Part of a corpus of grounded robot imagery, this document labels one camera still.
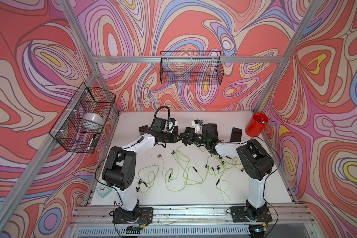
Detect black wire basket back wall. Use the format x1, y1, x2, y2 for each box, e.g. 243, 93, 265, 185
160, 50, 224, 85

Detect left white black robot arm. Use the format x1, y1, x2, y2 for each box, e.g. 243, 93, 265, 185
101, 106, 181, 223

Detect black smartphone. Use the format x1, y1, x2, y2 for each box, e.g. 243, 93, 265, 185
185, 127, 195, 133
139, 126, 150, 136
170, 126, 181, 144
230, 128, 243, 143

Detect teal alarm clock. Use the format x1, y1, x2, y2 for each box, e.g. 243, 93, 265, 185
96, 184, 113, 198

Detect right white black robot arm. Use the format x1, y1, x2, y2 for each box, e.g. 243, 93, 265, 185
180, 120, 275, 224

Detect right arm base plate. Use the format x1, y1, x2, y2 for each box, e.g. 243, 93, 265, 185
229, 204, 273, 223

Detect white tape roll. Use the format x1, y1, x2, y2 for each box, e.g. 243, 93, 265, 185
81, 113, 105, 130

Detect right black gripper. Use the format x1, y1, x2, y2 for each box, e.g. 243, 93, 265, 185
179, 130, 208, 145

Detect black wire basket left wall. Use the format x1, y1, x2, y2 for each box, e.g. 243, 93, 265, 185
49, 83, 116, 154

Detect green earphones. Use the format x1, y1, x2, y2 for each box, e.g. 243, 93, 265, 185
173, 143, 208, 189
157, 143, 190, 192
205, 154, 244, 205
135, 165, 160, 196

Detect red plastic cup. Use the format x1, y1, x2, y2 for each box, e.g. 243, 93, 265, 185
245, 113, 269, 137

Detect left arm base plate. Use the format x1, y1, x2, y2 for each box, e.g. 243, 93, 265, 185
109, 207, 154, 225

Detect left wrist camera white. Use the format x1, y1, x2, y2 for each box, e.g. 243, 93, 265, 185
167, 118, 178, 133

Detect black wire basket wall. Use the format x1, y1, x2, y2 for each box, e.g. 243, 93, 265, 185
49, 83, 116, 154
160, 50, 224, 85

